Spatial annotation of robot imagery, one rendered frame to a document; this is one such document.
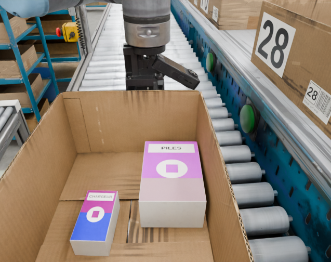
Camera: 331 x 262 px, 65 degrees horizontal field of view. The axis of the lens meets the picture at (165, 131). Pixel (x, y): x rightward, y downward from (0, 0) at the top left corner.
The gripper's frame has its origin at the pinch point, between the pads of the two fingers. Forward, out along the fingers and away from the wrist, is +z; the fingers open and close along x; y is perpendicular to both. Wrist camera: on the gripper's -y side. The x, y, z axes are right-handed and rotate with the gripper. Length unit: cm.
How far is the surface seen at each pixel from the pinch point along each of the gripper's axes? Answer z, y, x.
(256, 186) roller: 5.3, -19.1, 17.4
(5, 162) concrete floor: 80, 96, -84
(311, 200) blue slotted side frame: 1.9, -25.8, 24.6
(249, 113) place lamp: -3.5, -21.3, 2.4
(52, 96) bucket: 70, 81, -156
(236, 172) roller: 5.8, -16.4, 12.6
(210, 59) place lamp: -2.9, -21.4, -36.2
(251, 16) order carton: -13, -42, -56
